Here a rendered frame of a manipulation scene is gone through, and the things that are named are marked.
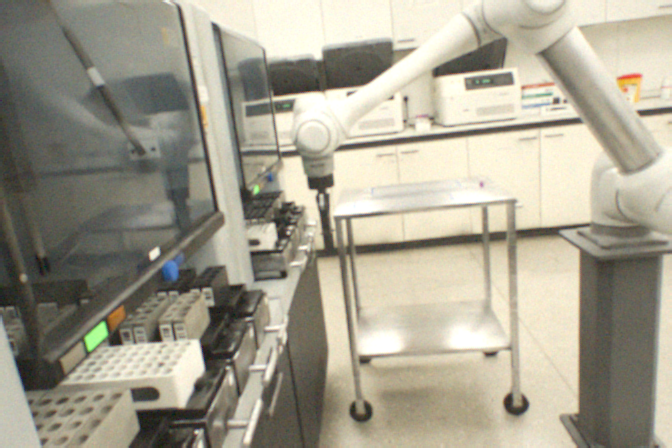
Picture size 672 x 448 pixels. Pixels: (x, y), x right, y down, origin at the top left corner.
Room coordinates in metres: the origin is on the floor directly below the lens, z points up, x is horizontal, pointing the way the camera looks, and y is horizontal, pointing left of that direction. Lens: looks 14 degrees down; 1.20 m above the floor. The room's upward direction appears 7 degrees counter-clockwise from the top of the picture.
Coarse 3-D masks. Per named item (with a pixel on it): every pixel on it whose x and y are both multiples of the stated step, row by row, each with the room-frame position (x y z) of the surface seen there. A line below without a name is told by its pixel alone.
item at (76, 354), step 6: (72, 348) 0.45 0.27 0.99; (78, 348) 0.45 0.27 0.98; (72, 354) 0.44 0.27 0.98; (78, 354) 0.45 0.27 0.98; (84, 354) 0.46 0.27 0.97; (60, 360) 0.42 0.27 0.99; (66, 360) 0.43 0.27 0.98; (72, 360) 0.44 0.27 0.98; (78, 360) 0.45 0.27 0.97; (66, 366) 0.43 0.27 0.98; (72, 366) 0.44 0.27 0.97; (66, 372) 0.43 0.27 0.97
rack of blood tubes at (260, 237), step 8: (272, 224) 1.38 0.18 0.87; (248, 232) 1.32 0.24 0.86; (256, 232) 1.32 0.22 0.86; (264, 232) 1.30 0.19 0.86; (272, 232) 1.33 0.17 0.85; (248, 240) 1.40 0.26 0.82; (256, 240) 1.39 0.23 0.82; (264, 240) 1.29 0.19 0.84; (272, 240) 1.32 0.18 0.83; (256, 248) 1.30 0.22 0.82; (264, 248) 1.29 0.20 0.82; (272, 248) 1.30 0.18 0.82
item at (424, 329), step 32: (352, 192) 1.96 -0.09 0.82; (384, 192) 1.88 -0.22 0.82; (416, 192) 1.80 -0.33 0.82; (448, 192) 1.73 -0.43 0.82; (480, 192) 1.67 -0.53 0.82; (512, 224) 1.53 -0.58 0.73; (352, 256) 2.01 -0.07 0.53; (512, 256) 1.53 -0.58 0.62; (512, 288) 1.53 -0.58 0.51; (352, 320) 1.60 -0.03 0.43; (384, 320) 1.87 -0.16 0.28; (416, 320) 1.83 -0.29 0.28; (448, 320) 1.80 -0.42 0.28; (480, 320) 1.76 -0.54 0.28; (512, 320) 1.53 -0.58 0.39; (352, 352) 1.60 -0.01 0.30; (384, 352) 1.61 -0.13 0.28; (416, 352) 1.59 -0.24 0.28; (448, 352) 1.57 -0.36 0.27; (480, 352) 1.56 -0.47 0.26; (512, 352) 1.53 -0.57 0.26; (512, 384) 1.54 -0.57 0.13; (352, 416) 1.60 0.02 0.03
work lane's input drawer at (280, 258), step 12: (276, 240) 1.35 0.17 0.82; (288, 240) 1.39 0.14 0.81; (252, 252) 1.29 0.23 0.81; (264, 252) 1.29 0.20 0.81; (276, 252) 1.28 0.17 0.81; (288, 252) 1.33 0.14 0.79; (252, 264) 1.28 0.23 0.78; (264, 264) 1.28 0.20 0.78; (276, 264) 1.27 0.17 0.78; (288, 264) 1.31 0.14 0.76; (300, 264) 1.33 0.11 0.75
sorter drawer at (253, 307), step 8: (248, 296) 0.96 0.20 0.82; (256, 296) 0.95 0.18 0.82; (264, 296) 0.98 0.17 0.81; (240, 304) 0.96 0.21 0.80; (248, 304) 0.92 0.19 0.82; (256, 304) 0.93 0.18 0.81; (264, 304) 0.97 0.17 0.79; (240, 312) 0.88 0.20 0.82; (248, 312) 0.88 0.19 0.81; (256, 312) 0.90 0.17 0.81; (264, 312) 0.96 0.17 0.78; (232, 320) 0.88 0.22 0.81; (240, 320) 0.87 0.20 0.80; (248, 320) 0.87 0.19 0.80; (256, 320) 0.88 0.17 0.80; (264, 320) 0.94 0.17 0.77; (288, 320) 0.97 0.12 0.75; (256, 328) 0.87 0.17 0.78; (264, 328) 0.93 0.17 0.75; (272, 328) 0.93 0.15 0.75; (280, 328) 0.92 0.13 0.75; (256, 336) 0.87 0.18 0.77; (264, 336) 0.92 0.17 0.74; (280, 336) 0.89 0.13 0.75
